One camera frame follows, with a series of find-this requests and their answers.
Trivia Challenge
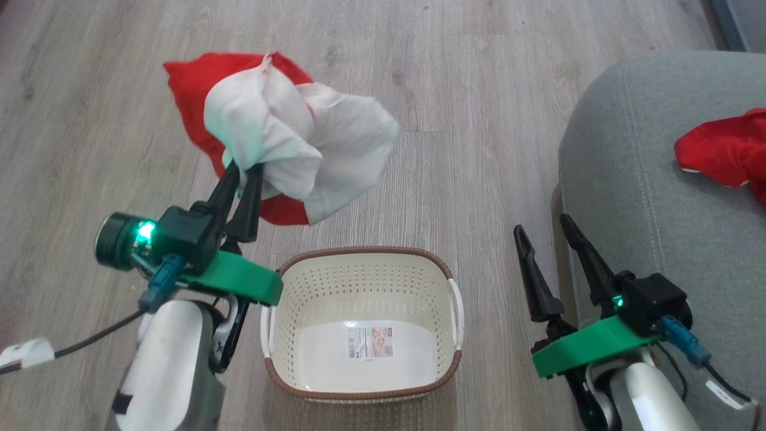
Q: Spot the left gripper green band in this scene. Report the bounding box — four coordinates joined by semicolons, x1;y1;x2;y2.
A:
180;160;284;373

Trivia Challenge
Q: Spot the red and white garment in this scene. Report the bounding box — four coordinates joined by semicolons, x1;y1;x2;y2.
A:
163;51;400;226

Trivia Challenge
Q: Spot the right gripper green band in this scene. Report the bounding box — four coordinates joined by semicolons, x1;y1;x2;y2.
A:
513;213;659;430

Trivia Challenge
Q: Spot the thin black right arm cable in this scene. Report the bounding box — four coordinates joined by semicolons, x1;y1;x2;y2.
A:
657;316;761;414

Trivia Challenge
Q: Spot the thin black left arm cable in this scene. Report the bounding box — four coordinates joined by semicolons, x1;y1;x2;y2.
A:
0;254;186;375

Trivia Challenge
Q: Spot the cream plastic laundry basket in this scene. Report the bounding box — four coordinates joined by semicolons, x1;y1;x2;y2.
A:
260;247;464;402

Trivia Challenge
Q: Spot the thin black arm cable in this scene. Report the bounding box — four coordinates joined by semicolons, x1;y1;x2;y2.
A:
657;316;761;414
0;254;186;375

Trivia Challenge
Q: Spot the grey mat with dark edge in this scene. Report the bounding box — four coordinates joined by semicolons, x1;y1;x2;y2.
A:
709;0;766;53

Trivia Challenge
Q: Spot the grey fabric sofa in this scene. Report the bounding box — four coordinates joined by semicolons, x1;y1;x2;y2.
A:
557;51;766;431

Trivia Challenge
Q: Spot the white product label sticker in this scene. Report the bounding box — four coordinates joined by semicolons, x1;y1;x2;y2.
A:
346;326;394;360

